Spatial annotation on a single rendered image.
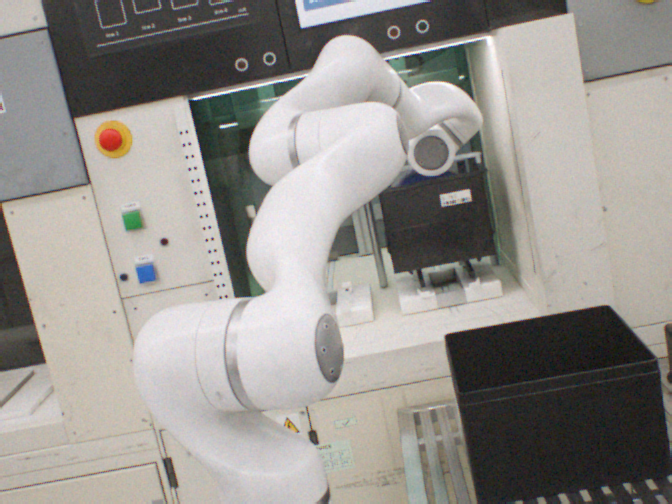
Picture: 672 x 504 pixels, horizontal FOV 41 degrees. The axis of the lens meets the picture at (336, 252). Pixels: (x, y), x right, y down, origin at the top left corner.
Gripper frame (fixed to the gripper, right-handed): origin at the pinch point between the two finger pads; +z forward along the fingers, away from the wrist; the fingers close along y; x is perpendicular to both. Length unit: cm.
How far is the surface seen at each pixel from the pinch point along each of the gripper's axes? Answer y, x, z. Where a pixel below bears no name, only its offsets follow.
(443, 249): 0.2, -22.4, -9.6
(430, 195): -0.4, -10.9, -9.9
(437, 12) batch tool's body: 5.3, 23.4, -30.0
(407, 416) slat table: -13, -45, -37
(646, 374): 20, -30, -74
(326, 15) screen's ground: -13.5, 26.7, -30.1
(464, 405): -4, -30, -74
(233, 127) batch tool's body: -40.8, 8.8, 19.9
